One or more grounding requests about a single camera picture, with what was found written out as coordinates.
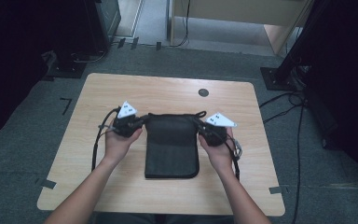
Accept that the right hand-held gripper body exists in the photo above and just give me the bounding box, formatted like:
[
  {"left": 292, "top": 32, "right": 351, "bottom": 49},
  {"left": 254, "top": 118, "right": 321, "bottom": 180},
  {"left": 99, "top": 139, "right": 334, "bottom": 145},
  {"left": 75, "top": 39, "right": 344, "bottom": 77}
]
[{"left": 200, "top": 111, "right": 239, "bottom": 147}]

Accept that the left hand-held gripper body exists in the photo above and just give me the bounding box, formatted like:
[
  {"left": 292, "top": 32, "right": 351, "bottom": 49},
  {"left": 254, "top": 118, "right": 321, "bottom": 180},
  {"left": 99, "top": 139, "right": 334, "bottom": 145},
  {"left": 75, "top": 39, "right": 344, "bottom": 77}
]
[{"left": 111, "top": 100, "right": 144, "bottom": 139}]

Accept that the black cloth bag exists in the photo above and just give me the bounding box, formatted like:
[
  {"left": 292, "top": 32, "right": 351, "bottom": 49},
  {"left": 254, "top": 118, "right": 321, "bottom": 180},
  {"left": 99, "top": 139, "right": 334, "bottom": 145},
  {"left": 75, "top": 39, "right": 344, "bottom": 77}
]
[{"left": 143, "top": 110, "right": 208, "bottom": 180}]

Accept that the person's left hand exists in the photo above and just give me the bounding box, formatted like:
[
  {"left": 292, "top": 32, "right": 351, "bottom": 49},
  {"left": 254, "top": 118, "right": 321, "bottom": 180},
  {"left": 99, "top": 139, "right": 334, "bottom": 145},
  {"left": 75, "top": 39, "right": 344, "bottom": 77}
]
[{"left": 103, "top": 121, "right": 145, "bottom": 166}]

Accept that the person's right hand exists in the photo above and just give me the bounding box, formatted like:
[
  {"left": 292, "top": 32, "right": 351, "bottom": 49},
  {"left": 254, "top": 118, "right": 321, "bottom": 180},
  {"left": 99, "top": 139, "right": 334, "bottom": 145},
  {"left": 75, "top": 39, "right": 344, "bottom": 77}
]
[{"left": 198, "top": 126, "right": 242, "bottom": 172}]

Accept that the black floor tape corner mark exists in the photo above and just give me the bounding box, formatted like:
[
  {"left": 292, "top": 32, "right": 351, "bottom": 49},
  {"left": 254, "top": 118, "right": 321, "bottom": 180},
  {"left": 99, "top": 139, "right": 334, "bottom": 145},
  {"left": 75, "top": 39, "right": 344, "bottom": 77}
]
[{"left": 59, "top": 97, "right": 74, "bottom": 117}]

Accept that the grey tape piece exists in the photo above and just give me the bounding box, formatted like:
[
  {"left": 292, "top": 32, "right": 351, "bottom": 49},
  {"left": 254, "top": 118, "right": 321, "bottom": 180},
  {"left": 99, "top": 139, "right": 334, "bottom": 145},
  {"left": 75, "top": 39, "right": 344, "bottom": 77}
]
[
  {"left": 34, "top": 176, "right": 58, "bottom": 190},
  {"left": 268, "top": 185, "right": 290, "bottom": 195}
]

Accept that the black cabinet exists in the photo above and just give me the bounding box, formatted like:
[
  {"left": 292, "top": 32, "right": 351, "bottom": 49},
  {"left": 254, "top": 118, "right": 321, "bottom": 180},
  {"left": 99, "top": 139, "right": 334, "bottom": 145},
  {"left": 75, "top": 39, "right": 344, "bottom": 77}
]
[{"left": 82, "top": 0, "right": 122, "bottom": 54}]

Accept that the light wooden furniture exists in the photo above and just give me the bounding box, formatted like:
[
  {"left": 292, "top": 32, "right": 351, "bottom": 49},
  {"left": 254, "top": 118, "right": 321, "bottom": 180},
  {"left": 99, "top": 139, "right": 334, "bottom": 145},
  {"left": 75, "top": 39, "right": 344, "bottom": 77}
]
[{"left": 167, "top": 0, "right": 312, "bottom": 56}]

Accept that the dark curtain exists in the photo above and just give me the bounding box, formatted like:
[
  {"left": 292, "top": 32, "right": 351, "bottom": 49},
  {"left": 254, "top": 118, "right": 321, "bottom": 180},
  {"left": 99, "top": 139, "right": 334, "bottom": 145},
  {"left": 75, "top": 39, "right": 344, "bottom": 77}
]
[
  {"left": 302, "top": 0, "right": 358, "bottom": 202},
  {"left": 0, "top": 0, "right": 90, "bottom": 143}
]

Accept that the yellowish floor tape line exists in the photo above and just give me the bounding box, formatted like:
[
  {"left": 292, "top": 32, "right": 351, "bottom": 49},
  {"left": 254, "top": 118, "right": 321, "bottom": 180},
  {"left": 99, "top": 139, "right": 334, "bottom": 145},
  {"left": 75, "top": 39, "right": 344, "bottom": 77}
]
[{"left": 319, "top": 181, "right": 358, "bottom": 190}]

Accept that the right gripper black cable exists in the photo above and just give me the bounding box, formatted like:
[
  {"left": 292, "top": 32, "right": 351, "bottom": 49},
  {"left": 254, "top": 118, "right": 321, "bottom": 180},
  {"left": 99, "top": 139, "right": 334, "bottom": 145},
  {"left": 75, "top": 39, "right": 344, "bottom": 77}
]
[{"left": 225, "top": 136, "right": 244, "bottom": 182}]

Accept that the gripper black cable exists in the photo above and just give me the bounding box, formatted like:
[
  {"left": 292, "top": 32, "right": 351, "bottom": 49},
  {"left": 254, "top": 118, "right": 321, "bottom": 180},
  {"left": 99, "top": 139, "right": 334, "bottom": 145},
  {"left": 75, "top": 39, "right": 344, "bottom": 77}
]
[
  {"left": 90, "top": 106, "right": 121, "bottom": 173},
  {"left": 225, "top": 136, "right": 244, "bottom": 182}
]

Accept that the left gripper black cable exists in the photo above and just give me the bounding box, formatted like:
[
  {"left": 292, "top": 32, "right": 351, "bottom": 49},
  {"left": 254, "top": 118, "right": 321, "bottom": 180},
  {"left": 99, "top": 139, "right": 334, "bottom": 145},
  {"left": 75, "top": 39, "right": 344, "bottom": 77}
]
[{"left": 90, "top": 106, "right": 121, "bottom": 173}]

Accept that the black stand base plate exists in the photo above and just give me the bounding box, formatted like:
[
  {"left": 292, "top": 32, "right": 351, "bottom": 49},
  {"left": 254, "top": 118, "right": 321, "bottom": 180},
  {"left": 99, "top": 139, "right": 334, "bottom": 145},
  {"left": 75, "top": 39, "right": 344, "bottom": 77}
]
[{"left": 46, "top": 50, "right": 89, "bottom": 79}]

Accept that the long black floor cable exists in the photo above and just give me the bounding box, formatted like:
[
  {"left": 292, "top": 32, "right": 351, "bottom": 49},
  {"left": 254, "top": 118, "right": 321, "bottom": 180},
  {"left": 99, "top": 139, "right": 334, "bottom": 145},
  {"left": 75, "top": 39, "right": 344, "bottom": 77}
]
[{"left": 291, "top": 101, "right": 306, "bottom": 224}]

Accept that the black stand base with post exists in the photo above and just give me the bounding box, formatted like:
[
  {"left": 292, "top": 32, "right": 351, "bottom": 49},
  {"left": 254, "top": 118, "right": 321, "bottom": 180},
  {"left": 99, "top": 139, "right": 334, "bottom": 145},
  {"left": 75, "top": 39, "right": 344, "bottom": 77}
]
[{"left": 259, "top": 0, "right": 328, "bottom": 92}]

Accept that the hanging black cable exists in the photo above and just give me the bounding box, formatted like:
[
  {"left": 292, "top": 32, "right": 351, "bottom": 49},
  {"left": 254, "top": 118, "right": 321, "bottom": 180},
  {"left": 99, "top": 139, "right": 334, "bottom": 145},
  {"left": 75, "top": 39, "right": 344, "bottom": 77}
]
[{"left": 170, "top": 0, "right": 192, "bottom": 49}]

